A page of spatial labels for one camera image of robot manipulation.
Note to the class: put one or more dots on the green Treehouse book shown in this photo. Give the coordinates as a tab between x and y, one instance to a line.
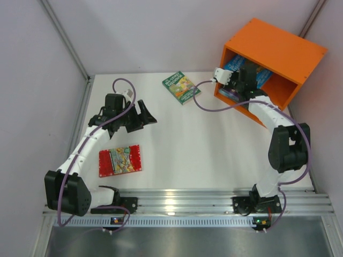
181	87

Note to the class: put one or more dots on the aluminium mounting rail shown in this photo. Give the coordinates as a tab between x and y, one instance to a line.
199	208

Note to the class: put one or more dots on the blue 26-Storey Treehouse book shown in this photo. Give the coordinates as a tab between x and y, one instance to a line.
237	61

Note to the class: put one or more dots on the orange wooden shelf cabinet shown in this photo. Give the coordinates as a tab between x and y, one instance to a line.
291	59

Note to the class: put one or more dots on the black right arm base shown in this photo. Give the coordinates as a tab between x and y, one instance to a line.
245	205

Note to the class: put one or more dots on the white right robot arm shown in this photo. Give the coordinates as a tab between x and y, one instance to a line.
290	142

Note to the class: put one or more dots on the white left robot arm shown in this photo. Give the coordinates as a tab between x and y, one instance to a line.
66	190

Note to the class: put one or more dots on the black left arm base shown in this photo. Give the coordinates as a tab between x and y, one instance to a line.
130	203

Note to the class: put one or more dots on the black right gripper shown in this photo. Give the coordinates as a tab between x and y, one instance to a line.
234	87

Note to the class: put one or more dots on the red comic cover book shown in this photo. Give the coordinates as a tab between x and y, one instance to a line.
119	161

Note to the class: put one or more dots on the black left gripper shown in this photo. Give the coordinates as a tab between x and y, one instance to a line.
136	118

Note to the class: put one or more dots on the purple Robinson Crusoe book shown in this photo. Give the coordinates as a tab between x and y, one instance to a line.
229	93

